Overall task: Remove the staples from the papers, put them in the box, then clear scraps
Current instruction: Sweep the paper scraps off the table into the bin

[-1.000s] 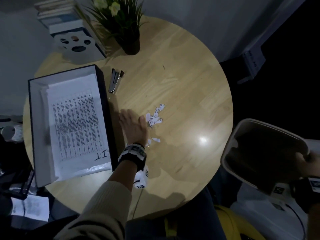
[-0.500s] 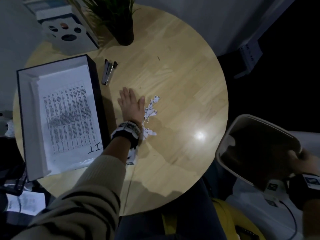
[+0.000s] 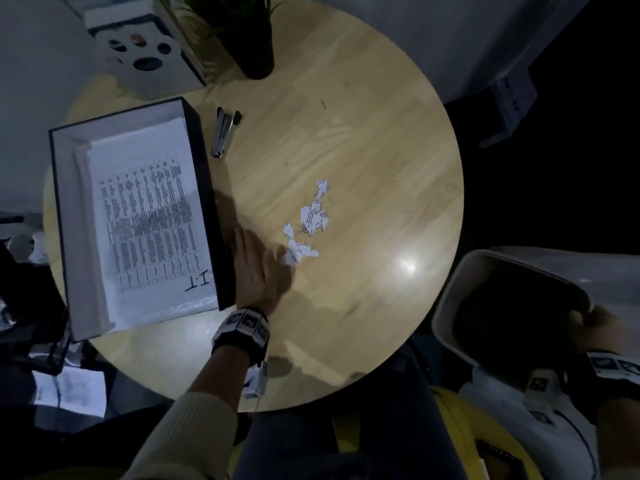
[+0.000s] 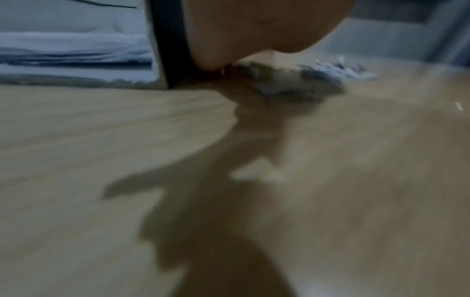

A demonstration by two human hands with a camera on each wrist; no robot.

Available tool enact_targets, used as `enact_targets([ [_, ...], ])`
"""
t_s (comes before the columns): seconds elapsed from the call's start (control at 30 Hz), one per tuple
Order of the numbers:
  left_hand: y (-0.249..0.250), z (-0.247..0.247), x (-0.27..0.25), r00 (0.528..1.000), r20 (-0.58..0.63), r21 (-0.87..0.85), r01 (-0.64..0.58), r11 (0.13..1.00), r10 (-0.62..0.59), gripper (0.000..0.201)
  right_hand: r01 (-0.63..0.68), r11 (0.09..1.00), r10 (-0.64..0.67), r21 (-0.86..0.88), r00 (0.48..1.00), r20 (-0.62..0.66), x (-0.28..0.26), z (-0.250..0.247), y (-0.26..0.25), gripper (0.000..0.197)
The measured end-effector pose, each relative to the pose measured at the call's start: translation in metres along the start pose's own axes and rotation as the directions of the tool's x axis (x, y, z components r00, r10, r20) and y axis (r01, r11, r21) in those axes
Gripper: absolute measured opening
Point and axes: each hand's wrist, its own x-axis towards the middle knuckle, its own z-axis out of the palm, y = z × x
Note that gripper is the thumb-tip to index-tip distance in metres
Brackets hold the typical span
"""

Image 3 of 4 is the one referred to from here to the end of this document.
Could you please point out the person's right hand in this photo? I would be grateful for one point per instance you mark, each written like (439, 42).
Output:
(605, 329)

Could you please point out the person's left hand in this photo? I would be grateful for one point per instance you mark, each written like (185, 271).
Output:
(260, 279)

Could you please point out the pile of white paper scraps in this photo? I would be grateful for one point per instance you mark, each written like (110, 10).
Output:
(312, 217)

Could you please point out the stack of white printed papers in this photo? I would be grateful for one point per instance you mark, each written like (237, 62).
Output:
(150, 219)

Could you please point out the black and silver stapler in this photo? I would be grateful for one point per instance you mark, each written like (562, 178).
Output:
(220, 137)

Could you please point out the beige trash bin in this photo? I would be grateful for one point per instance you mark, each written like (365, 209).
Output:
(450, 314)

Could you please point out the person's left forearm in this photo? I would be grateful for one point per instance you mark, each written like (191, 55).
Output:
(200, 404)

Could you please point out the person's right forearm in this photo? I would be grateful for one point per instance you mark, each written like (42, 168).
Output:
(620, 434)

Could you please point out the person's legs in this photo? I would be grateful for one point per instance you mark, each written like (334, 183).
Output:
(380, 419)

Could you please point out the black box with white lining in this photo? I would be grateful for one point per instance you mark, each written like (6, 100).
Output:
(200, 159)

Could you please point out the yellow seat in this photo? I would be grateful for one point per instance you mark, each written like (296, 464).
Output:
(465, 419)

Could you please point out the black rectangular device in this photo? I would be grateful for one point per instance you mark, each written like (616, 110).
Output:
(497, 462)

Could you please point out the loose white printed sheet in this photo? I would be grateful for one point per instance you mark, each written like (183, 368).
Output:
(70, 392)

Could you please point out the white paw-cutout book holder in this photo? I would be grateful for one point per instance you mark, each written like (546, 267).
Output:
(165, 77)

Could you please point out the potted green plant yellow flowers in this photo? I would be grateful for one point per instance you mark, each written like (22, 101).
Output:
(255, 49)

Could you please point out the white plastic device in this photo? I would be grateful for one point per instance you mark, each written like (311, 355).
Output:
(515, 99)

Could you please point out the row of books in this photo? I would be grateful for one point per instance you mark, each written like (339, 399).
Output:
(115, 12)

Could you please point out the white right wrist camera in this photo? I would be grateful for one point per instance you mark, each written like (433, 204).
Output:
(542, 389)

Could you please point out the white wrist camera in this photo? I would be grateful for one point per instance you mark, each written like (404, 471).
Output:
(542, 389)
(255, 382)

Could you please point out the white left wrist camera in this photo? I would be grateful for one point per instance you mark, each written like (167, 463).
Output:
(255, 382)

